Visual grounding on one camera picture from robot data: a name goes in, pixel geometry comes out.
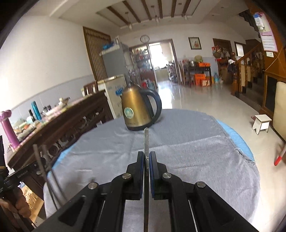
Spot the dark chopstick two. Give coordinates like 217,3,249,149
33,144,58,210

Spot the dark chopstick three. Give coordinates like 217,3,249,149
42,145,67,201

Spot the person's left hand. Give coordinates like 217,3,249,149
1,187,31,218

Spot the dark carved wooden sideboard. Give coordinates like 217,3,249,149
7,90,114,171

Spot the grey table cloth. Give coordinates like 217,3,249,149
44,109,259,231

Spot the purple thermos bottle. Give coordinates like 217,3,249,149
1,110,20,149

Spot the teal thermos bottle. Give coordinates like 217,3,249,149
31,101,42,121

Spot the gold electric kettle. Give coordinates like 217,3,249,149
121,84,162,131

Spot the small white stool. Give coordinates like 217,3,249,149
252,114,272,135

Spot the dark wooden chair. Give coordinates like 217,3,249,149
83,81,98,96

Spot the beige sofa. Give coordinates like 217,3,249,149
273,82,286,140

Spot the white chest freezer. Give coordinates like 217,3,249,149
97,75,127,119

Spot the dark side table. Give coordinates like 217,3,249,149
184,61,212,87

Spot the wooden staircase railing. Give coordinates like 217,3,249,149
231,43,265,97

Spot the grey refrigerator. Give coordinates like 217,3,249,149
100,42,140,85

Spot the framed wall picture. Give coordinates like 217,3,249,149
189,37,202,50

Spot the round wall clock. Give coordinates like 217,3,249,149
140,35,150,44

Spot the wall calendar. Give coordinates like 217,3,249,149
253,12,278,52

